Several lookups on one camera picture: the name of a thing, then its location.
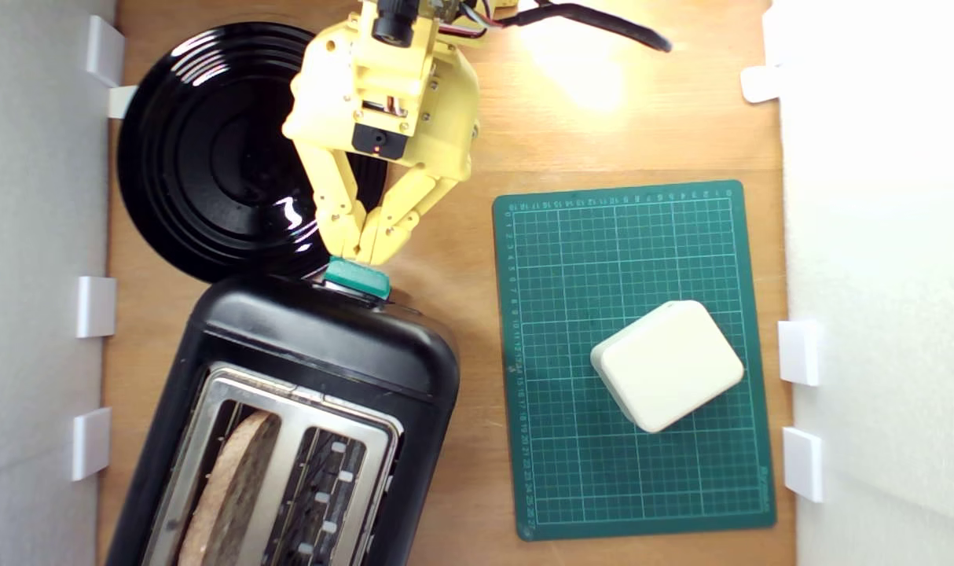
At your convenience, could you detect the green toaster lever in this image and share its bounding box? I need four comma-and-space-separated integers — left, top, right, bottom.
324, 257, 391, 301

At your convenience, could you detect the black two-slot toaster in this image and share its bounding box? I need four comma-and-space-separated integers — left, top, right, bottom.
104, 271, 460, 566

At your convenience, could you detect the black round plate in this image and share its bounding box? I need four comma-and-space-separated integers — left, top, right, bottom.
117, 21, 389, 284

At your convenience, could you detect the green cutting mat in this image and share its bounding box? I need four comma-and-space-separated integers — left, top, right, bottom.
492, 180, 777, 542

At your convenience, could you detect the brown bread slice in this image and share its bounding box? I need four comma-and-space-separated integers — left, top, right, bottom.
177, 409, 283, 566

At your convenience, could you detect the white rounded block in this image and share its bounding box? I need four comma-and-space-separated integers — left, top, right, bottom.
589, 300, 746, 434

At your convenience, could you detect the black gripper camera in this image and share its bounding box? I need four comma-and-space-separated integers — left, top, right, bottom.
369, 0, 416, 46

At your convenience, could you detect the black cable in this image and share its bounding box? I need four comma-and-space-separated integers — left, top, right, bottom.
516, 2, 673, 54

